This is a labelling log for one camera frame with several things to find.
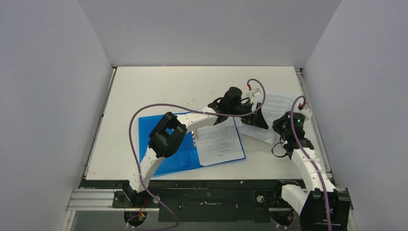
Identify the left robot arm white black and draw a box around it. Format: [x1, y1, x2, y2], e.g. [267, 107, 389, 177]
[122, 87, 268, 207]

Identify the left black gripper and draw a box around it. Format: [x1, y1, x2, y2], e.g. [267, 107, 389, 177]
[228, 102, 268, 129]

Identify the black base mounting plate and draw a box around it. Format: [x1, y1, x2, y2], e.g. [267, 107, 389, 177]
[108, 180, 295, 223]

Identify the aluminium frame rail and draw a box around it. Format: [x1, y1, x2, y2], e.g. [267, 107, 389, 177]
[67, 66, 356, 231]

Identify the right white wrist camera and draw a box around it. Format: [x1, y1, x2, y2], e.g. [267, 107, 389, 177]
[298, 102, 313, 121]

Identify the metal folder clip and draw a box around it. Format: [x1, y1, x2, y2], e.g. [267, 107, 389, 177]
[191, 130, 197, 148]

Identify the blue plastic folder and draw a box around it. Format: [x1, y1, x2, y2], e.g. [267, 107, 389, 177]
[138, 113, 246, 176]

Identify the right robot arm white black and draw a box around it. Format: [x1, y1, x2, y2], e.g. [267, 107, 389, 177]
[272, 111, 351, 231]

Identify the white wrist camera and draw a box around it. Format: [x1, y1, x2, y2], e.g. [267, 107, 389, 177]
[298, 102, 313, 121]
[246, 88, 263, 98]

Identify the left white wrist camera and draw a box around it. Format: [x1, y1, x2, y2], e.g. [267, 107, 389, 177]
[246, 88, 263, 98]

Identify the printed text paper sheet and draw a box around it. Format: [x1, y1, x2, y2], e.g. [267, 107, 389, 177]
[235, 90, 296, 145]

